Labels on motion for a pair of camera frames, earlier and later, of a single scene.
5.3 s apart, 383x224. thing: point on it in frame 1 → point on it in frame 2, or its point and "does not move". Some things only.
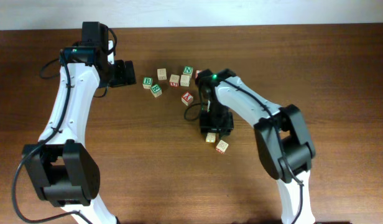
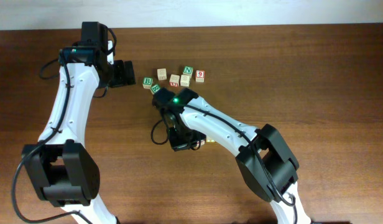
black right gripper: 216,125 → 162,98
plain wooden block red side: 161,74 does not move
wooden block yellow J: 211,137 does not move
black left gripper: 120,78 does not move
